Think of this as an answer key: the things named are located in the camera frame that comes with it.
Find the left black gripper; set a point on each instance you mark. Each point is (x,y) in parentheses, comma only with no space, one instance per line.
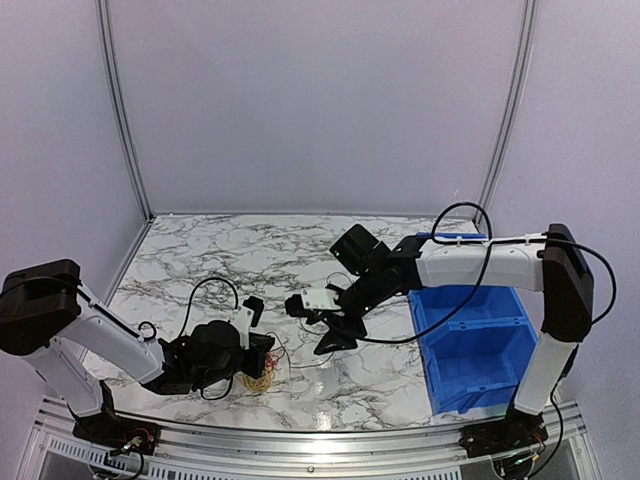
(259,351)

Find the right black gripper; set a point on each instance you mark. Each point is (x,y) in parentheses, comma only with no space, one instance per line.
(340,336)

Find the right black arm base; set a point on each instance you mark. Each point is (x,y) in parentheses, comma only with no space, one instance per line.
(514,431)

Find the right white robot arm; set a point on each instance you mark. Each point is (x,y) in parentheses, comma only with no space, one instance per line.
(547,270)

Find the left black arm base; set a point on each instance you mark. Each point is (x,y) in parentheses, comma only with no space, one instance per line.
(109,429)

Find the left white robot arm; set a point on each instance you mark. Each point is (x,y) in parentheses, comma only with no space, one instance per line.
(46,307)

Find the far blue storage bin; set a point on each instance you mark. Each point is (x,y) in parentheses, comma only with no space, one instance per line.
(451,237)

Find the blue storage bin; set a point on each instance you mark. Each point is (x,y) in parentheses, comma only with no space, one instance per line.
(489,307)
(451,237)
(475,364)

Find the near blue storage bin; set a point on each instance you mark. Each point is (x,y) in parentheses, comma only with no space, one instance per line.
(475,364)

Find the middle blue storage bin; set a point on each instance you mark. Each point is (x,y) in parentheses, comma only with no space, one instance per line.
(489,307)

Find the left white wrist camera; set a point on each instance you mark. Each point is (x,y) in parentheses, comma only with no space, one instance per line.
(246,317)

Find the right aluminium corner post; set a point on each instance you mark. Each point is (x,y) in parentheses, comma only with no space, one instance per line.
(514,95)

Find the aluminium corner post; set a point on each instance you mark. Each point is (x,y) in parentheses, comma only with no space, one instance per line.
(514,95)
(106,33)

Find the aluminium front frame rail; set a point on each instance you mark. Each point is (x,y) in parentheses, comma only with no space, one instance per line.
(203,452)

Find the left aluminium corner post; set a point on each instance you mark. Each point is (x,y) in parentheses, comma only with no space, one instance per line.
(106,33)

